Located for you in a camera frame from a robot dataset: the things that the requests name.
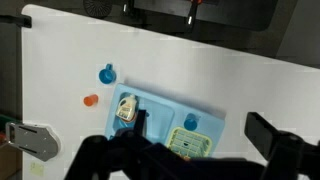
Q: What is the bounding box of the black tripod stand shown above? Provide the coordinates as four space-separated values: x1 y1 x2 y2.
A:
121 0 203 26

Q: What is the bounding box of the toy food in sink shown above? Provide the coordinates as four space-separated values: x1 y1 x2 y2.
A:
115 94 138 122

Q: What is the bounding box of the small orange plastic cup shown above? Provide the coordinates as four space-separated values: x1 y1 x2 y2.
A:
83 94 100 108

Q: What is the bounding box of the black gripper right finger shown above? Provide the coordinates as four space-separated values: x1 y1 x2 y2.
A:
244 112 320 180

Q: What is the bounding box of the yellow toy dish rack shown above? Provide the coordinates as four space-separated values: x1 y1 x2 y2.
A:
166 127 213 160

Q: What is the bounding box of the black table clamp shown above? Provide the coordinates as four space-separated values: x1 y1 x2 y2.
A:
0 14 33 29

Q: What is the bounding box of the blue cup with handle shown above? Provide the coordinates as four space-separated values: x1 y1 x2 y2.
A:
98 63 118 86

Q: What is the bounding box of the light blue toy sink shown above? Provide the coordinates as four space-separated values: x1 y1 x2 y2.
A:
104 83 227 160

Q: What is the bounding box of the blue handleless toy tumbler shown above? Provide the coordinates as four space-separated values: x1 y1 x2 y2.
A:
183 113 200 132

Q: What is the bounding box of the black round ribbed disc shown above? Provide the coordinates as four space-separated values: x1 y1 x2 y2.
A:
83 0 113 19

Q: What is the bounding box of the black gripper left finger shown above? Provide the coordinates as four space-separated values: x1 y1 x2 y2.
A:
64 109 153 180

